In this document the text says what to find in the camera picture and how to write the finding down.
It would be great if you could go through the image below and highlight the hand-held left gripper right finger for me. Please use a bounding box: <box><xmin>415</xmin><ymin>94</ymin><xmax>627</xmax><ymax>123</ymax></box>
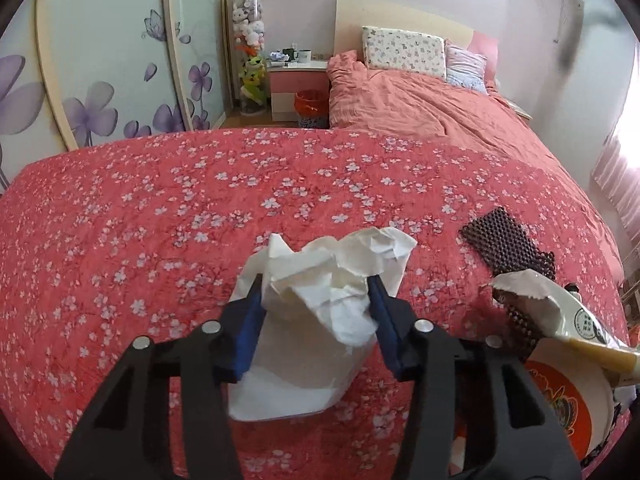
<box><xmin>367</xmin><ymin>276</ymin><xmax>583</xmax><ymax>480</ymax></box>

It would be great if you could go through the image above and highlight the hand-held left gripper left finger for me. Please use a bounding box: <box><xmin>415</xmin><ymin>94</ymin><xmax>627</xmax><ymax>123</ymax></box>
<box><xmin>54</xmin><ymin>274</ymin><xmax>266</xmax><ymax>480</ymax></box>

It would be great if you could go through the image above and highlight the white paper bag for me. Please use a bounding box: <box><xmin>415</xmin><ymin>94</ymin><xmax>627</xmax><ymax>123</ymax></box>
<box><xmin>227</xmin><ymin>232</ymin><xmax>418</xmax><ymax>422</ymax></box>

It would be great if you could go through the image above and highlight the white tissue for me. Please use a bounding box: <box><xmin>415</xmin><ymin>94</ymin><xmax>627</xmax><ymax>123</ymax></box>
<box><xmin>267</xmin><ymin>227</ymin><xmax>418</xmax><ymax>348</ymax></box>

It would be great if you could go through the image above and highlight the orange trash bin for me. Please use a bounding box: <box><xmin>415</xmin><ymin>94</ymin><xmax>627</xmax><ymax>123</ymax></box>
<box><xmin>294</xmin><ymin>90</ymin><xmax>327</xmax><ymax>129</ymax></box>

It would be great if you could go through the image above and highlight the brown beaded mat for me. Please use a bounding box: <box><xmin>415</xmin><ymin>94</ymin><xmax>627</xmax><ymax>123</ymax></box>
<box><xmin>459</xmin><ymin>206</ymin><xmax>557</xmax><ymax>361</ymax></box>

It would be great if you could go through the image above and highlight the red floral blanket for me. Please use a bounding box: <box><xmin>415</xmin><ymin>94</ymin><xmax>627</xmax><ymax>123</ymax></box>
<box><xmin>0</xmin><ymin>127</ymin><xmax>631</xmax><ymax>480</ymax></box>

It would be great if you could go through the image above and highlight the torn cream packet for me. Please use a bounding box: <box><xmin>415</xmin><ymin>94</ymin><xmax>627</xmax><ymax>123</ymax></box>
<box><xmin>490</xmin><ymin>269</ymin><xmax>640</xmax><ymax>391</ymax></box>

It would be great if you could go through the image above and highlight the round orange and white container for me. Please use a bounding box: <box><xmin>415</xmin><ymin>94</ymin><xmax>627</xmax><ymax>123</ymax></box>
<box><xmin>525</xmin><ymin>355</ymin><xmax>618</xmax><ymax>463</ymax></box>

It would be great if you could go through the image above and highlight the pink duvet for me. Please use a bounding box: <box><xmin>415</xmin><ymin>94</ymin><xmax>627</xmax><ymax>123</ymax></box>
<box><xmin>327</xmin><ymin>50</ymin><xmax>561</xmax><ymax>166</ymax></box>

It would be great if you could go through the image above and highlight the pink and white nightstand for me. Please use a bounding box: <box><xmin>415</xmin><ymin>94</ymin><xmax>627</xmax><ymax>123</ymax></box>
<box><xmin>266</xmin><ymin>57</ymin><xmax>333</xmax><ymax>122</ymax></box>

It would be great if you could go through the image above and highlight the striped pink pillow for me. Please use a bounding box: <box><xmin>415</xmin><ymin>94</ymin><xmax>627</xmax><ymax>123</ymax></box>
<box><xmin>445</xmin><ymin>44</ymin><xmax>488</xmax><ymax>93</ymax></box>

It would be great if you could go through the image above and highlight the pink curtain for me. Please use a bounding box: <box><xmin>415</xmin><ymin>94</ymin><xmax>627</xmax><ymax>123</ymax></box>
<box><xmin>590</xmin><ymin>125</ymin><xmax>640</xmax><ymax>241</ymax></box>

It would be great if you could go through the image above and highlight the floral white pillow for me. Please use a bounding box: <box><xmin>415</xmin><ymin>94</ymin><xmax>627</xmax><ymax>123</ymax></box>
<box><xmin>361</xmin><ymin>26</ymin><xmax>447</xmax><ymax>81</ymax></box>

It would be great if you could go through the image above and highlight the clear plush toy display tube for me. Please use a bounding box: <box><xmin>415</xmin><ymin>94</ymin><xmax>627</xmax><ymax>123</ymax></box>
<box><xmin>231</xmin><ymin>0</ymin><xmax>271</xmax><ymax>115</ymax></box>

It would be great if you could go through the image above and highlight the wardrobe with purple flower doors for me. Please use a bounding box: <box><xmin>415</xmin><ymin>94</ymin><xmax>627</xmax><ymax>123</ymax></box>
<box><xmin>0</xmin><ymin>0</ymin><xmax>226</xmax><ymax>191</ymax></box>

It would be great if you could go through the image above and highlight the cream and pink headboard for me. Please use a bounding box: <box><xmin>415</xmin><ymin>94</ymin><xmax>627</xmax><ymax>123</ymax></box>
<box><xmin>334</xmin><ymin>0</ymin><xmax>500</xmax><ymax>81</ymax></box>

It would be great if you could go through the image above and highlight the white hanging wall board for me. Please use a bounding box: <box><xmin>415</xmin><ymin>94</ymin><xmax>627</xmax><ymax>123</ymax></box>
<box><xmin>552</xmin><ymin>0</ymin><xmax>586</xmax><ymax>71</ymax></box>

